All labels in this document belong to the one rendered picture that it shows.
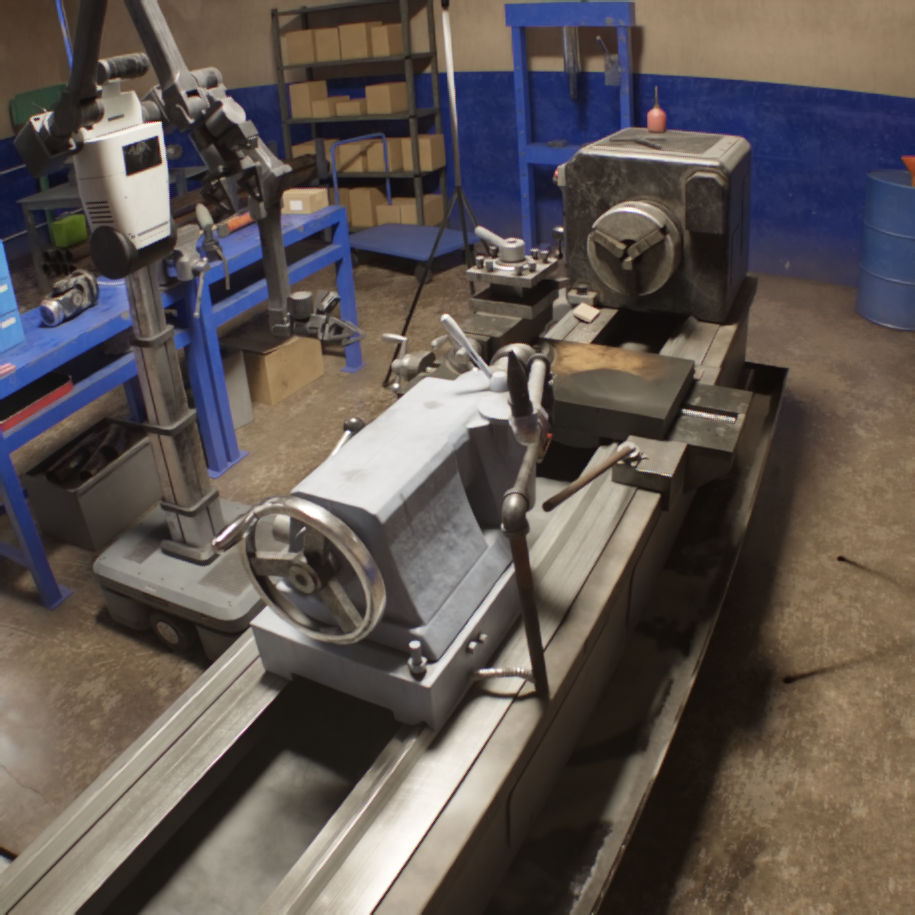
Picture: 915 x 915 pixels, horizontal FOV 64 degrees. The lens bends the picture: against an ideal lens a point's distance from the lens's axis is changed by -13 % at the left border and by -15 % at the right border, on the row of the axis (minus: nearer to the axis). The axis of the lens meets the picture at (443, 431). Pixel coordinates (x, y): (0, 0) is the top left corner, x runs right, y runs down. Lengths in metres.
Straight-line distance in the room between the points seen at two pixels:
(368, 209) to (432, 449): 5.32
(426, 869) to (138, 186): 1.74
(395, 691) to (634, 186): 1.70
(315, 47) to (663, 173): 4.48
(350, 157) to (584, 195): 4.05
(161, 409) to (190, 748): 1.35
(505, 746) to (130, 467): 2.43
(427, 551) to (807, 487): 2.39
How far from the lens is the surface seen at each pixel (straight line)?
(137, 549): 2.75
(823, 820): 2.19
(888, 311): 5.15
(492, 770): 1.14
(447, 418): 1.24
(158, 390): 2.37
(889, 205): 5.01
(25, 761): 2.57
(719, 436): 1.80
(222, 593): 2.45
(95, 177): 2.18
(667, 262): 2.25
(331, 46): 6.42
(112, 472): 3.27
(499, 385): 1.30
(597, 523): 1.57
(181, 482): 2.49
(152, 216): 2.23
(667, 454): 1.71
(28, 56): 9.25
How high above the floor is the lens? 1.74
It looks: 29 degrees down
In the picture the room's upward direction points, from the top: 5 degrees counter-clockwise
